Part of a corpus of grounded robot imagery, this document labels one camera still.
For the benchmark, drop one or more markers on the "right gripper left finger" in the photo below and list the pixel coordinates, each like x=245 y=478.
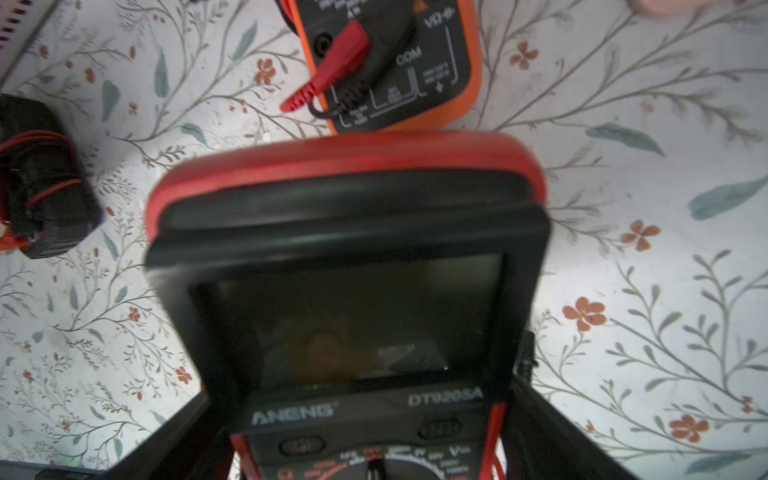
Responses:
x=193 y=444

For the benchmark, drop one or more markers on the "pink white calculator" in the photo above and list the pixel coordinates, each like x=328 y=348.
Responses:
x=665 y=8

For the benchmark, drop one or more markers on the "red multimeter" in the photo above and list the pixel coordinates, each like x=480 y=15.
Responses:
x=354 y=305

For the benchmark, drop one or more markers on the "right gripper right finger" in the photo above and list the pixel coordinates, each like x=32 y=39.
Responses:
x=541 y=443

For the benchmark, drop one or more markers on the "small black multimeter back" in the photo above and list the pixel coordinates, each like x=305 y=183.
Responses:
x=47 y=205

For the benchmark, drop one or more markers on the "white plastic perforated basket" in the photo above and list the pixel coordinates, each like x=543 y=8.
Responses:
x=20 y=20

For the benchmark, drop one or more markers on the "orange multimeter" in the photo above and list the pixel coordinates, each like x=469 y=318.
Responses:
x=386 y=65

